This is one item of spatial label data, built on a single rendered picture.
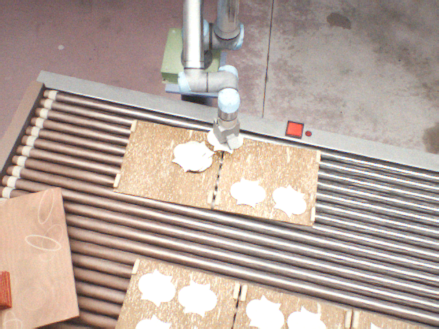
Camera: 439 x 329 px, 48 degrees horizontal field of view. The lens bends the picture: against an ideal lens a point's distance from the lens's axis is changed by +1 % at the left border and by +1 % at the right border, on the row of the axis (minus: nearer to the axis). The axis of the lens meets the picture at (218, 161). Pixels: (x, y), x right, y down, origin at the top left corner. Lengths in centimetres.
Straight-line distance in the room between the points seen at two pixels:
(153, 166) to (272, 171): 51
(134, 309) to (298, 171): 87
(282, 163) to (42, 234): 101
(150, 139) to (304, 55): 182
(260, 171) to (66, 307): 93
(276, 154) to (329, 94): 146
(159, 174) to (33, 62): 189
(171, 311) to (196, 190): 49
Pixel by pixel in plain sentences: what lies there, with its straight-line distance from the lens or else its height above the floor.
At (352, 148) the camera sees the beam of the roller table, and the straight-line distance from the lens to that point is 224.
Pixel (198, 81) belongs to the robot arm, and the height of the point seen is 135.
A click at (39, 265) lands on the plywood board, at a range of 191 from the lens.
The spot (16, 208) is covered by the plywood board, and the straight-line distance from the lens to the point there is 201.
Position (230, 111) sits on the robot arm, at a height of 134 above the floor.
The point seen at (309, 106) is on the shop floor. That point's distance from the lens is 342.
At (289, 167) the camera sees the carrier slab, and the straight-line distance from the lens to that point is 210.
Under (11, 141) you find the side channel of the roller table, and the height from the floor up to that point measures 95.
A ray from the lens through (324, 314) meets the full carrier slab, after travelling 194.
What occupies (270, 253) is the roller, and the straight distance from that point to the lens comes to 197.
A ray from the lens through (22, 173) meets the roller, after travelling 221.
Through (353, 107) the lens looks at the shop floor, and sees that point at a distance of 349.
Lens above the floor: 280
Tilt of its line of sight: 64 degrees down
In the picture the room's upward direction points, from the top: 4 degrees clockwise
